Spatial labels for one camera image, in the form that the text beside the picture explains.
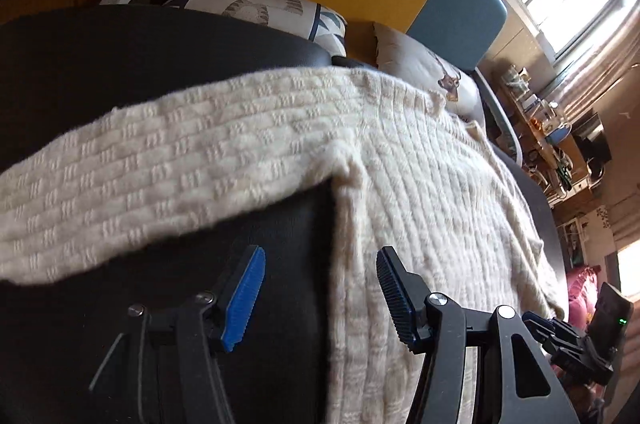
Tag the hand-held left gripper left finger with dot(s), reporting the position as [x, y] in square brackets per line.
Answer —
[245, 299]

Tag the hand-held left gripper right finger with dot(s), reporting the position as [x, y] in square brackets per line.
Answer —
[395, 299]

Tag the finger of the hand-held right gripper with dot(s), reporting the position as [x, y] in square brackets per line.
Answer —
[542, 326]

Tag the cream knit sweater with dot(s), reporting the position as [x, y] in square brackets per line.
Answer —
[400, 179]

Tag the pink cloth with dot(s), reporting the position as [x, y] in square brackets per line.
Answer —
[582, 291]

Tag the wooden side table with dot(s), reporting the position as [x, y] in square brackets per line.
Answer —
[542, 154]

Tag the black television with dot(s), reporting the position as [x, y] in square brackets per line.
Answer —
[592, 139]

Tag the blue chair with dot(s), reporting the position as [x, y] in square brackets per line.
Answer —
[557, 138]

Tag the cluster of white jars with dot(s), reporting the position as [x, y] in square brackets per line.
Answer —
[525, 99]

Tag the deer print pillow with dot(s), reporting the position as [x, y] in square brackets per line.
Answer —
[415, 59]

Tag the patterned beige curtain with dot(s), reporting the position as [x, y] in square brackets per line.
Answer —
[595, 59]

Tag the geometric patterned pillow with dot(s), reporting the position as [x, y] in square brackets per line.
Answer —
[250, 2]

